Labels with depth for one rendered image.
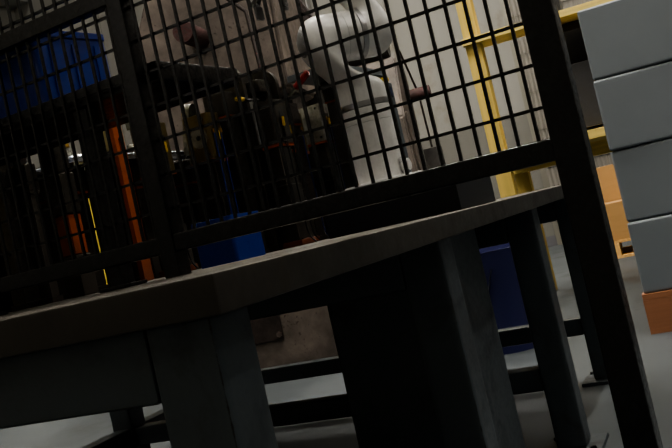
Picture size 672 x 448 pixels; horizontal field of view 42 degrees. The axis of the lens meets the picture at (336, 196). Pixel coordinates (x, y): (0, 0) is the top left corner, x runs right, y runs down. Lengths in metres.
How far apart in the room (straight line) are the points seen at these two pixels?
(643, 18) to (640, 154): 0.56
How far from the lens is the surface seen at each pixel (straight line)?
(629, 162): 3.92
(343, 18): 2.10
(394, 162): 2.06
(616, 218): 7.49
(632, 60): 3.93
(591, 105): 5.54
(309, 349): 5.06
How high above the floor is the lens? 0.71
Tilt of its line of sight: 2 degrees up
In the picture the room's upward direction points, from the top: 13 degrees counter-clockwise
